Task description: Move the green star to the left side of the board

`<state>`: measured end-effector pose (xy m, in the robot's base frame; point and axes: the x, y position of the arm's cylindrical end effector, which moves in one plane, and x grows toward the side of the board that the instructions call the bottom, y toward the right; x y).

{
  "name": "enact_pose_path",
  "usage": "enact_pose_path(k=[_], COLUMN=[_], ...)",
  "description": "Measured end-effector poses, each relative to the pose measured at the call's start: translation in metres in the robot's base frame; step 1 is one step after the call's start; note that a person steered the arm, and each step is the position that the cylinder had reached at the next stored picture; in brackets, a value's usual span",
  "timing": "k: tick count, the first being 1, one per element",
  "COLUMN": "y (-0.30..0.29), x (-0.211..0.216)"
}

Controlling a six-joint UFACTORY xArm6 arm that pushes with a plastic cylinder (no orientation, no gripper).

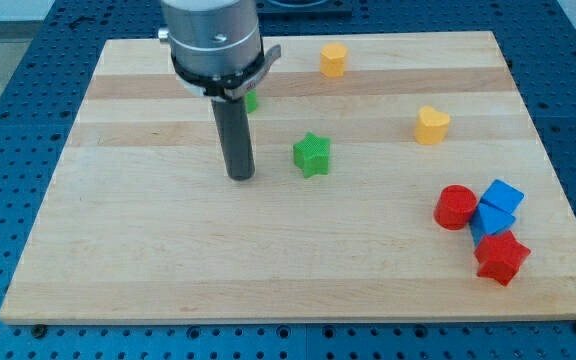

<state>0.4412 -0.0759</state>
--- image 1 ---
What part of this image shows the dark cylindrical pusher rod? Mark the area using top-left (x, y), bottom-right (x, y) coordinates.
top-left (211, 98), bottom-right (255, 181)

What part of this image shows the green star block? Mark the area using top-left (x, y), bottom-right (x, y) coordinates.
top-left (293, 132), bottom-right (331, 178)

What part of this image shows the wooden board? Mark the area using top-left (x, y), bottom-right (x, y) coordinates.
top-left (0, 31), bottom-right (576, 325)

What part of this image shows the red star block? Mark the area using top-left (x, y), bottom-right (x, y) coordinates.
top-left (474, 231), bottom-right (531, 286)

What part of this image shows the green block behind rod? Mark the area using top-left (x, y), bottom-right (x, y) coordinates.
top-left (245, 89), bottom-right (258, 113)

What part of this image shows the yellow hexagon block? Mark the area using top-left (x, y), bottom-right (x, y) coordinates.
top-left (320, 42), bottom-right (348, 78)

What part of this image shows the yellow heart block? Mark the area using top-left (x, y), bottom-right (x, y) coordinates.
top-left (414, 106), bottom-right (451, 145)

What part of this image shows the red cylinder block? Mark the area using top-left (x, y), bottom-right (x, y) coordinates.
top-left (433, 184), bottom-right (478, 230)

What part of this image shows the blue triangle block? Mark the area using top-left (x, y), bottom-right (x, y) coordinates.
top-left (469, 203), bottom-right (516, 246)

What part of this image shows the blue cube block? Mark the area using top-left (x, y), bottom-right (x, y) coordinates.
top-left (480, 179), bottom-right (524, 214)

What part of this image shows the black clamp ring with lever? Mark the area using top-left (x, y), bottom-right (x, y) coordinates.
top-left (170, 43), bottom-right (283, 103)

